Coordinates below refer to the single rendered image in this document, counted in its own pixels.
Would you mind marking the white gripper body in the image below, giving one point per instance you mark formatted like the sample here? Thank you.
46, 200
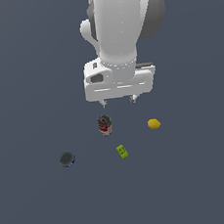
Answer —
119, 83

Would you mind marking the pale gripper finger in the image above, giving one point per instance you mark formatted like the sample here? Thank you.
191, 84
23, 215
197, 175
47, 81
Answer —
133, 98
103, 103

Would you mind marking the red and white soup can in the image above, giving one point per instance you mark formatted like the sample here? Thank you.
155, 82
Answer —
104, 125

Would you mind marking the yellow lemon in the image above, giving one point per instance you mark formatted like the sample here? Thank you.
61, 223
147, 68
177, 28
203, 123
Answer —
154, 123

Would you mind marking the green rectangular block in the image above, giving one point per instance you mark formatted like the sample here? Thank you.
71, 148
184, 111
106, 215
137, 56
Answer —
122, 151

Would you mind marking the dark round can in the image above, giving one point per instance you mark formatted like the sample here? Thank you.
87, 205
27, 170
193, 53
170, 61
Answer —
66, 158

